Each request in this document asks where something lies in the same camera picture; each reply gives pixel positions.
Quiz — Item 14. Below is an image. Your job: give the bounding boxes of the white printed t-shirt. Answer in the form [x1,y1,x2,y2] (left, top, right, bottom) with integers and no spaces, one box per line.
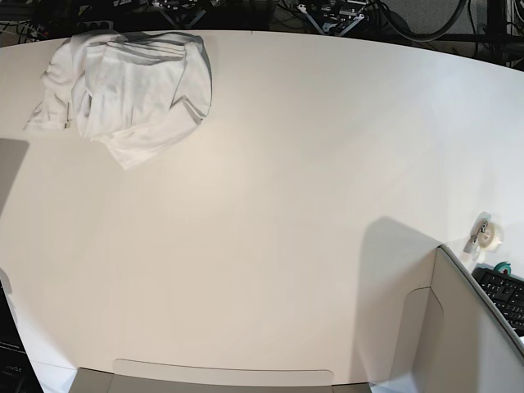
[25,32,212,169]

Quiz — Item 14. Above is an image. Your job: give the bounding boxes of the black computer keyboard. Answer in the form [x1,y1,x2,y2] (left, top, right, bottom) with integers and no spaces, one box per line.
[472,268,523,337]

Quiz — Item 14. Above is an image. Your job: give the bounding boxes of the clear tape dispenser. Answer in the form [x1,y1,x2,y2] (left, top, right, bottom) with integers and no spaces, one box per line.
[463,212,504,263]

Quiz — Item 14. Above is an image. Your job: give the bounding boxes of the beige cardboard box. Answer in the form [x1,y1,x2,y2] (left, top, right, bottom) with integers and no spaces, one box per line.
[70,246,523,392]

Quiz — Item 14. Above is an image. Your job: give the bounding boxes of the black monitor corner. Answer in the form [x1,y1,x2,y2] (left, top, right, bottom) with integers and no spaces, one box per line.
[1,271,43,393]

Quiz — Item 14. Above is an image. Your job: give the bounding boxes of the green tape roll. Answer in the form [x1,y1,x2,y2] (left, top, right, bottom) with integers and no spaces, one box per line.
[493,262,512,275]

